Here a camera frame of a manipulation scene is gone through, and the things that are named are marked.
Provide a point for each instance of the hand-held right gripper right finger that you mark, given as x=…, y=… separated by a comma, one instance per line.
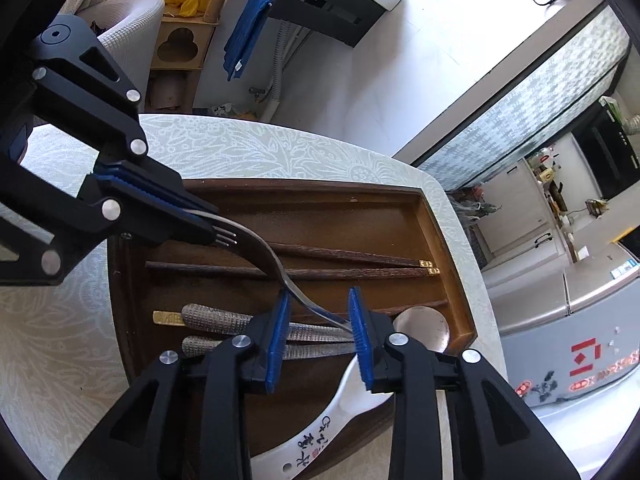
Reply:
x=360, y=340

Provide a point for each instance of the brown wooden tray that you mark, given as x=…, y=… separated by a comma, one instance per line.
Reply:
x=350, y=225

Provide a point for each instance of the black kitchen appliance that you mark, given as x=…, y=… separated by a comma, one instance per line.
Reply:
x=605, y=150

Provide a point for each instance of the pale patterned tablecloth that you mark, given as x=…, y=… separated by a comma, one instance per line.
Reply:
x=250, y=145

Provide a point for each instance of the red square fridge sticker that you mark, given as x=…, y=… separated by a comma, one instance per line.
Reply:
x=585, y=357

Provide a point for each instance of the white ceramic spoon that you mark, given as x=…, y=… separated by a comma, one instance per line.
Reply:
x=320, y=440

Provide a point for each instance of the blue towel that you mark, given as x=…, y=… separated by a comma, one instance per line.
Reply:
x=247, y=35

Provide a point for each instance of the silver fridge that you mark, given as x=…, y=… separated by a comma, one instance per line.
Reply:
x=600, y=300

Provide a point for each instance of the white kitchen cabinets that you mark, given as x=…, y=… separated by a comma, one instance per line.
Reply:
x=520, y=220

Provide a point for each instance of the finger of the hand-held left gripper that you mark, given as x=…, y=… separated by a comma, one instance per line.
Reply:
x=120, y=167
x=150, y=220

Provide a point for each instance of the dark grey cabinet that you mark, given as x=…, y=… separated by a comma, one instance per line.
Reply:
x=330, y=0

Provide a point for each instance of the large hammered steel spoon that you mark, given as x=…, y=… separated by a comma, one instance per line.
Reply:
x=215, y=317

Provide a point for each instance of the wooden cutout stool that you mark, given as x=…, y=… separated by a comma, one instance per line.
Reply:
x=180, y=42

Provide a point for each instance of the steel fork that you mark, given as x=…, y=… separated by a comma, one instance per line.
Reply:
x=272, y=265

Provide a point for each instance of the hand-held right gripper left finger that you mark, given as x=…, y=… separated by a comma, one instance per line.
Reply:
x=277, y=340

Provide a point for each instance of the white armchair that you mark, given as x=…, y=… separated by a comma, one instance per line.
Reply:
x=130, y=35

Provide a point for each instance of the small hammered steel spoon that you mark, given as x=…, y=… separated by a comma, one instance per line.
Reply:
x=200, y=346

